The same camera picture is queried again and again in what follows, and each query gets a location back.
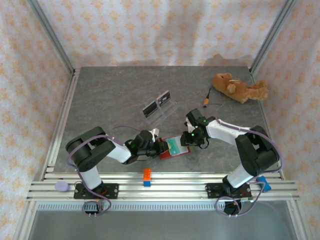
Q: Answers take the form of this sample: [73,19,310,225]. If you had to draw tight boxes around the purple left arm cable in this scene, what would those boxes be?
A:
[66,125,142,176]

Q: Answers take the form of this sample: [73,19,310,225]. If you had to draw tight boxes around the aluminium side rail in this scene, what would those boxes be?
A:
[248,66,286,181]
[39,67,81,181]

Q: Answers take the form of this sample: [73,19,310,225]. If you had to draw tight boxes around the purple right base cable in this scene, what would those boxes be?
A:
[215,181,266,218]

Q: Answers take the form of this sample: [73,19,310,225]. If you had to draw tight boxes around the brown plush toy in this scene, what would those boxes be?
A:
[211,72,270,104]

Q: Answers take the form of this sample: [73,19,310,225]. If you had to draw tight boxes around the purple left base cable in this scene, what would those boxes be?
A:
[82,188,113,218]

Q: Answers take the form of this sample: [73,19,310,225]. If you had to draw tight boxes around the credit card with pale edge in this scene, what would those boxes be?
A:
[156,91,172,109]

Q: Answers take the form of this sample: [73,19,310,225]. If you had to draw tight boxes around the green credit card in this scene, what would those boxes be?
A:
[165,136,189,157]

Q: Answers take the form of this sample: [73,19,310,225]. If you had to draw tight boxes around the blue plastic object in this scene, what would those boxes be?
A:
[257,175,272,193]

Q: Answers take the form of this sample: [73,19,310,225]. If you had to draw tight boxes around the black right control box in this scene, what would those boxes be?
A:
[223,197,255,216]

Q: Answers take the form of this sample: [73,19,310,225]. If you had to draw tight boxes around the aluminium rail base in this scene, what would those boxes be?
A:
[26,171,301,202]

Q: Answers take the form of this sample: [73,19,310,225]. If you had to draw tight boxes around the slotted cable duct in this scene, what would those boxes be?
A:
[34,201,292,213]

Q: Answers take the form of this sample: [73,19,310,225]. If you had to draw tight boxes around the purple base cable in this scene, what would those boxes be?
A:
[82,188,113,218]
[215,181,266,218]

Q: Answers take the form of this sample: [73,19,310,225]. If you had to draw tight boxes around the clear acrylic card stand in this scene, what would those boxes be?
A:
[141,90,180,126]

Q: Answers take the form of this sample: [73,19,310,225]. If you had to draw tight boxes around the lilac round puck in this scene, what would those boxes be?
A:
[54,181,70,193]

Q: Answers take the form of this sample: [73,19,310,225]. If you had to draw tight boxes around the aluminium frame post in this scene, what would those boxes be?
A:
[249,0,298,75]
[26,0,76,73]

